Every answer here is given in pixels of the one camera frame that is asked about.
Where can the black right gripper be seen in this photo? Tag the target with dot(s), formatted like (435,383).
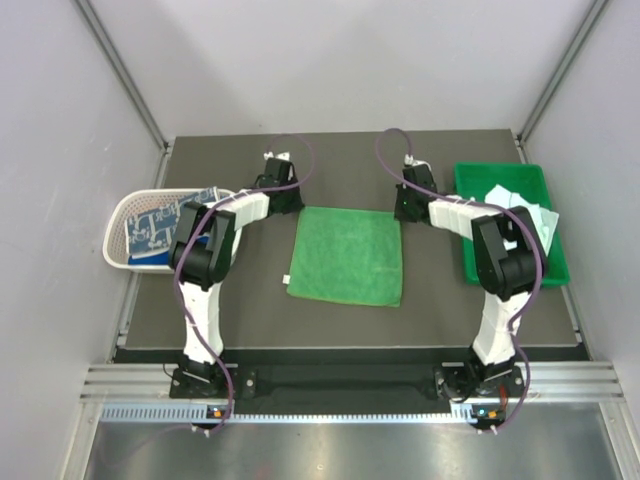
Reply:
(399,212)

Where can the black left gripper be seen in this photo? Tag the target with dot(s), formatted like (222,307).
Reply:
(295,204)

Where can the green towel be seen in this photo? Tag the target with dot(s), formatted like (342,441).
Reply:
(347,256)

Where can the pale mint towel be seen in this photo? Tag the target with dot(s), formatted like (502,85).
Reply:
(544,220)

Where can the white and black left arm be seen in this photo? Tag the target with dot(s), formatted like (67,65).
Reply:
(202,253)

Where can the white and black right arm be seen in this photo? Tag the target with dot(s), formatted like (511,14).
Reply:
(509,257)

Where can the white plastic basket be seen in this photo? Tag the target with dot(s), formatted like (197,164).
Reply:
(114,245)

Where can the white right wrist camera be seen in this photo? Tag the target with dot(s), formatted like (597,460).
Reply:
(410,162)

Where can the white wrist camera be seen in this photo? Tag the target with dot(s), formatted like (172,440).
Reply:
(284,156)
(410,162)

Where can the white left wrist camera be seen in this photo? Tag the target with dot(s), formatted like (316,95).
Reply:
(284,156)

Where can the aluminium frame rail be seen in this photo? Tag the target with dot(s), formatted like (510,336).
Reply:
(552,382)

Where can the right aluminium corner post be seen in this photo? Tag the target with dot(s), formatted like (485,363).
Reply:
(577,43)

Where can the aluminium corner post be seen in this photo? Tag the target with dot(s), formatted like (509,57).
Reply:
(577,43)
(98,30)

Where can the left aluminium corner post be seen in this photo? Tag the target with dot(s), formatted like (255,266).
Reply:
(98,30)

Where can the grey slotted cable duct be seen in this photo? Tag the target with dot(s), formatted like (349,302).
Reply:
(206,414)

